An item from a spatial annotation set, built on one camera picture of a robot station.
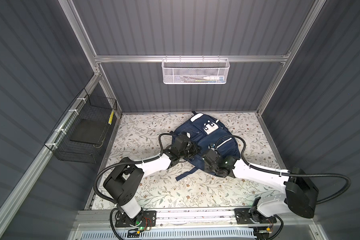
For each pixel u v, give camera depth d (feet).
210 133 3.04
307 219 1.42
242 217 2.41
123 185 1.51
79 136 2.30
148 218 2.38
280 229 2.26
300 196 1.38
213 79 2.93
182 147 2.23
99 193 1.45
